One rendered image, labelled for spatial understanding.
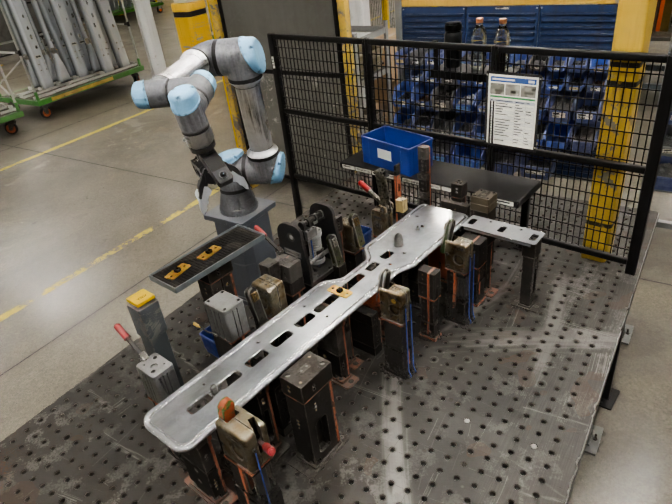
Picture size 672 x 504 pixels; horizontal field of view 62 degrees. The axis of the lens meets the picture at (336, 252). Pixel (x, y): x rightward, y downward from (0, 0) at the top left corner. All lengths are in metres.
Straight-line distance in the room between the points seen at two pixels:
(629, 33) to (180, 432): 1.87
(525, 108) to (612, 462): 1.49
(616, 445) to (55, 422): 2.21
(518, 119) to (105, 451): 1.91
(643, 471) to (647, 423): 0.27
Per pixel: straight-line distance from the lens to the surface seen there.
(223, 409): 1.37
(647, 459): 2.77
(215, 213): 2.23
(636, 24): 2.23
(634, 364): 3.17
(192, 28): 9.45
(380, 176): 2.11
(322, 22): 4.15
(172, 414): 1.55
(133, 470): 1.88
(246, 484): 1.52
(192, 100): 1.47
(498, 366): 1.99
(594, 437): 2.75
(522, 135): 2.41
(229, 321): 1.67
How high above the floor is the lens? 2.05
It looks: 31 degrees down
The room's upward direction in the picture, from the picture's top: 7 degrees counter-clockwise
